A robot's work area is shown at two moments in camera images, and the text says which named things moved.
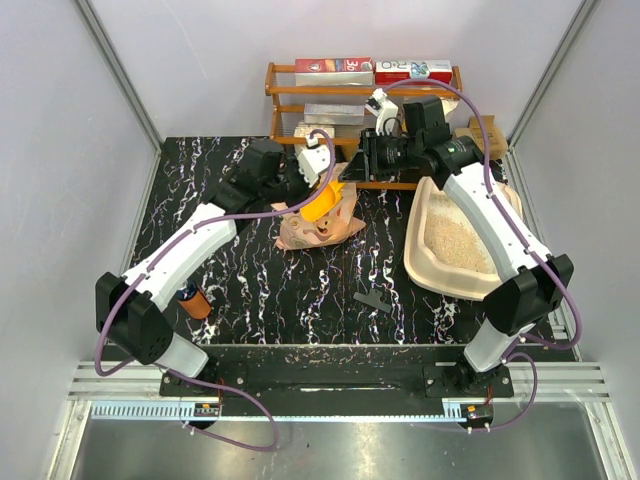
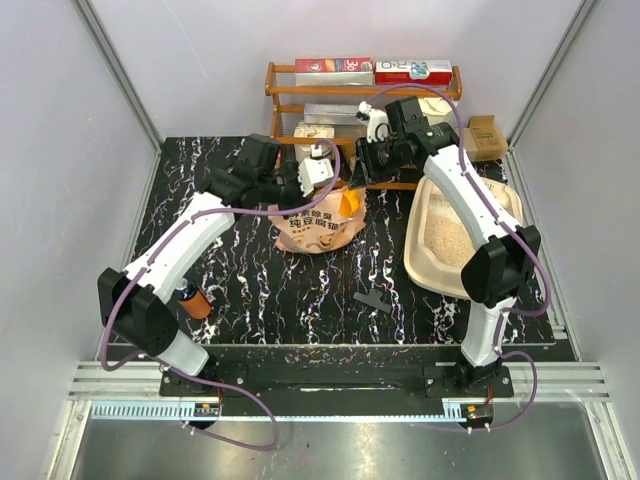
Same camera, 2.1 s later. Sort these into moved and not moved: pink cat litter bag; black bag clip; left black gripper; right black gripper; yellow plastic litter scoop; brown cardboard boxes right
Moved: yellow plastic litter scoop; pink cat litter bag
Not moved: left black gripper; brown cardboard boxes right; right black gripper; black bag clip
